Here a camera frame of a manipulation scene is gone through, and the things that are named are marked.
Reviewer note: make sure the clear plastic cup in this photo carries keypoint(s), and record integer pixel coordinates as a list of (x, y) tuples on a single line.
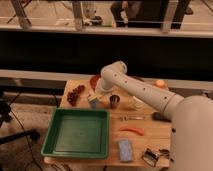
[(138, 104)]

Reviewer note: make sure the black stand left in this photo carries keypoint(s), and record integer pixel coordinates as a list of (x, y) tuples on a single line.
[(11, 128)]

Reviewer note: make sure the silver spoon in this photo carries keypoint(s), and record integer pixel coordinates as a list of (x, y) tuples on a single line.
[(126, 118)]

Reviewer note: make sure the red bowl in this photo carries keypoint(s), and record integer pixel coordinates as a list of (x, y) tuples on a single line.
[(93, 81)]

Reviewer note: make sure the bunch of red grapes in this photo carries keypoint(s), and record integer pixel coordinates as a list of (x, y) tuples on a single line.
[(72, 96)]

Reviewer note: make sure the orange carrot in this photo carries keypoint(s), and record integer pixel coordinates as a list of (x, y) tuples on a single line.
[(133, 129)]

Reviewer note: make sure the purple bowl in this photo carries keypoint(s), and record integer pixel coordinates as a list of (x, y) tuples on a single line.
[(138, 78)]

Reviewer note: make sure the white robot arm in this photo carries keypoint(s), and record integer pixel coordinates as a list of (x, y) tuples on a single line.
[(191, 140)]

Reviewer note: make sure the metal clip tool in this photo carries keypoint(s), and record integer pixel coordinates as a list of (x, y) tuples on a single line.
[(150, 157)]

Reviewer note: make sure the green plastic tray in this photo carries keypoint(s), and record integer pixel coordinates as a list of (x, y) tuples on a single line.
[(77, 133)]

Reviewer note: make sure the blue sponge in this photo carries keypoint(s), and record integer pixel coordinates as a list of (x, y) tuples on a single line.
[(125, 150)]

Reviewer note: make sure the black handled utensil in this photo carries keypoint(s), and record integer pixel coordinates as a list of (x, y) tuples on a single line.
[(164, 152)]

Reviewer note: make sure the small metal cup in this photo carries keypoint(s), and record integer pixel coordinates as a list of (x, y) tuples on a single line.
[(114, 101)]

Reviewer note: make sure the orange fruit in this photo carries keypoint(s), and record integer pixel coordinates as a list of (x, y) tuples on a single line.
[(161, 84)]

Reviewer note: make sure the blue plastic cup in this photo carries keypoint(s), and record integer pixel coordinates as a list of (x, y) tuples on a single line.
[(94, 104)]

